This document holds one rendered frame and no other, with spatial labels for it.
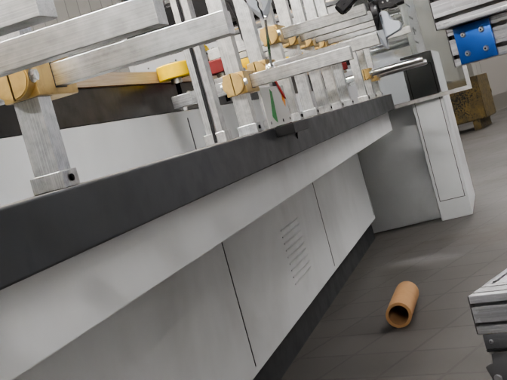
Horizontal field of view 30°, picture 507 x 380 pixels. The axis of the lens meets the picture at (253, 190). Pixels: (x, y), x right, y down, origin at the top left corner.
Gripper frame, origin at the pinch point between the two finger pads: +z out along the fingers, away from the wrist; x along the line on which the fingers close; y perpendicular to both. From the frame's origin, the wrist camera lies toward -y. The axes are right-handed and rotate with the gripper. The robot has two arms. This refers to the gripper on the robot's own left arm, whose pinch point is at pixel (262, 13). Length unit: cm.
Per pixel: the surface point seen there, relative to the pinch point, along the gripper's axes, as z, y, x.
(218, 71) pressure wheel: 8.8, 16.2, 18.5
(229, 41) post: 4.9, -10.6, 6.6
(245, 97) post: 18.0, -10.6, 6.5
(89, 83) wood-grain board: 8, -46, 27
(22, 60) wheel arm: 12, -131, -4
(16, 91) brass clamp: 13, -113, 7
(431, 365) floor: 96, 22, -14
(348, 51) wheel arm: 14.2, -6.4, -18.0
